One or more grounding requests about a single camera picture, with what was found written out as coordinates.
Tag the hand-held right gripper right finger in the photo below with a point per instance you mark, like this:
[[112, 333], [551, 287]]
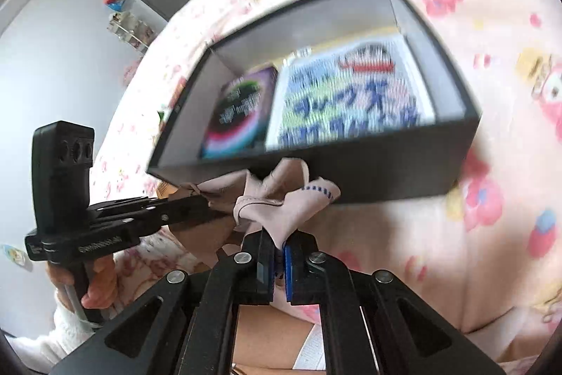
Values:
[[288, 274]]

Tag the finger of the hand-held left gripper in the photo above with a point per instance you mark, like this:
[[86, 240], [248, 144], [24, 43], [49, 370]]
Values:
[[184, 210]]

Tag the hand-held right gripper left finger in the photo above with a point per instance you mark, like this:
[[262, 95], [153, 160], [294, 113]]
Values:
[[263, 265]]

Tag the wooden comb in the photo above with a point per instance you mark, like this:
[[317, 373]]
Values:
[[164, 189]]

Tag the beige printed cloth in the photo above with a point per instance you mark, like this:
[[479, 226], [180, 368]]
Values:
[[259, 199]]

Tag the purple box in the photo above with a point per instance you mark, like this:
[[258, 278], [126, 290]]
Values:
[[239, 111]]

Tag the black cardboard box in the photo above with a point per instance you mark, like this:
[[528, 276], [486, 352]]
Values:
[[395, 168]]

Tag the cartoon bead art packet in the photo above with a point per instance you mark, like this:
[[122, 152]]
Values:
[[351, 102]]

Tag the person's left forearm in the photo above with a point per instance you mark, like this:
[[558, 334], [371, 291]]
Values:
[[57, 335]]

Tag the person's left hand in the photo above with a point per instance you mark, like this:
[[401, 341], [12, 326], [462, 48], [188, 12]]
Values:
[[101, 282]]

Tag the pink printed pyjama pants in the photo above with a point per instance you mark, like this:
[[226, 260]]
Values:
[[145, 265]]

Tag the green packet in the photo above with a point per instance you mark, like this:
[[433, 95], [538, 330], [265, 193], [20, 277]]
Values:
[[162, 116]]

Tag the clear shelf rack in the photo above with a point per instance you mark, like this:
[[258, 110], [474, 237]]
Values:
[[129, 28]]

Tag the pink printed blanket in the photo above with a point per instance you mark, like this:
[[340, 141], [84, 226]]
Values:
[[505, 94]]

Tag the small wall sticker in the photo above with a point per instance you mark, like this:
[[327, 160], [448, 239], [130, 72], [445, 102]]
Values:
[[15, 255]]

